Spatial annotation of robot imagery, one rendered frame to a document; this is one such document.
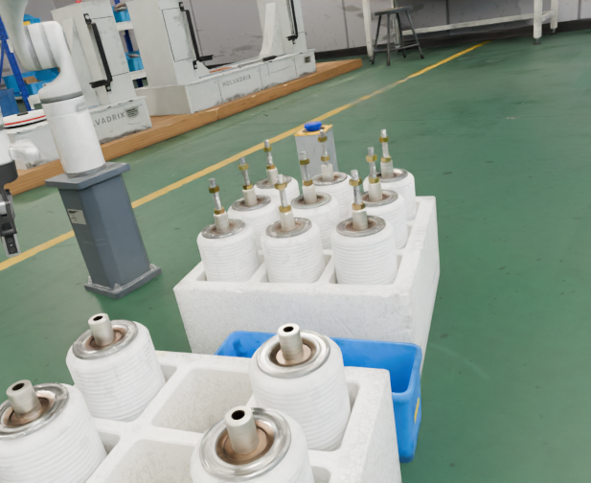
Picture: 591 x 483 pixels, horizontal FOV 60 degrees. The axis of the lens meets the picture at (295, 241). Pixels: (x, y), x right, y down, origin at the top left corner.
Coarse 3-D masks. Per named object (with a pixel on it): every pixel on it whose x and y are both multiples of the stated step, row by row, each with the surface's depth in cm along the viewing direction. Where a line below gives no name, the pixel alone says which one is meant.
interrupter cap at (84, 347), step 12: (120, 324) 63; (132, 324) 62; (84, 336) 61; (120, 336) 61; (132, 336) 59; (72, 348) 59; (84, 348) 59; (96, 348) 59; (108, 348) 58; (120, 348) 58
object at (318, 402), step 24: (336, 360) 50; (264, 384) 49; (288, 384) 48; (312, 384) 48; (336, 384) 50; (288, 408) 49; (312, 408) 49; (336, 408) 51; (312, 432) 50; (336, 432) 52
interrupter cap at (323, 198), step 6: (318, 192) 95; (294, 198) 94; (300, 198) 94; (318, 198) 93; (324, 198) 92; (330, 198) 91; (294, 204) 92; (300, 204) 91; (306, 204) 91; (312, 204) 90; (318, 204) 89; (324, 204) 90
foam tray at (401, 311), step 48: (432, 240) 99; (192, 288) 85; (240, 288) 82; (288, 288) 79; (336, 288) 77; (384, 288) 74; (432, 288) 98; (192, 336) 90; (336, 336) 79; (384, 336) 76
